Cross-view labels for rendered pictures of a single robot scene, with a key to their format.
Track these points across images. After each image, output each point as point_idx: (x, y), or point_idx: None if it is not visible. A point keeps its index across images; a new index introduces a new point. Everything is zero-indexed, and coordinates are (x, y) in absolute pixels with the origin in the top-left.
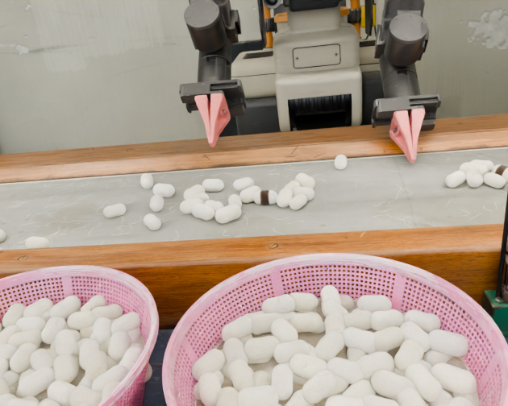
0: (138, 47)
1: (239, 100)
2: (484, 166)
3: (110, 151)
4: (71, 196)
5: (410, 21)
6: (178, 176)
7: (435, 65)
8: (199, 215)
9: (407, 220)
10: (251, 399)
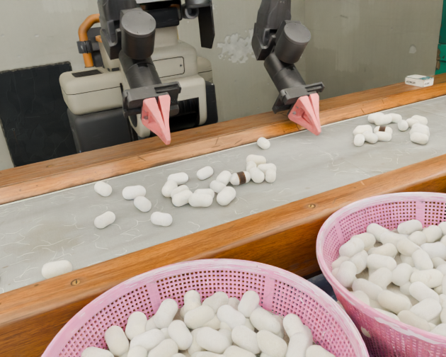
0: None
1: (173, 100)
2: (370, 128)
3: (26, 171)
4: (21, 221)
5: (296, 28)
6: (124, 180)
7: None
8: (201, 203)
9: (359, 171)
10: (428, 312)
